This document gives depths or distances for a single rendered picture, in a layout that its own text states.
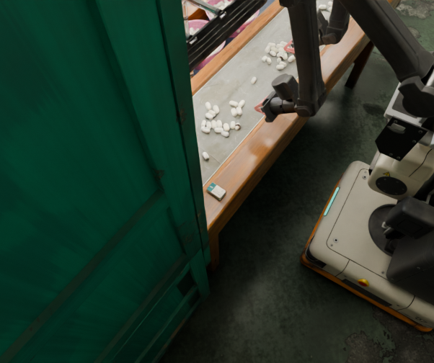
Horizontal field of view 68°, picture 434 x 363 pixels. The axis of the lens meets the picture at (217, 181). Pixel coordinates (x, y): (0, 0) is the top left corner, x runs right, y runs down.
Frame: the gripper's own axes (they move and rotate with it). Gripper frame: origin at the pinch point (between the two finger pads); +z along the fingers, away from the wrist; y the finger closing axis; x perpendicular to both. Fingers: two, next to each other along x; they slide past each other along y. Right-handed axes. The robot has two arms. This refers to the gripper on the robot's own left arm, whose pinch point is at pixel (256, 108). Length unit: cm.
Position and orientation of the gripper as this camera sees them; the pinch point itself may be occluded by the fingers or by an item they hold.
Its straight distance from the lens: 120.6
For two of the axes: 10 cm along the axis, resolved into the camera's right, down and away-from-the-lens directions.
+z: -6.0, -0.9, 7.9
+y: -6.0, 7.1, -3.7
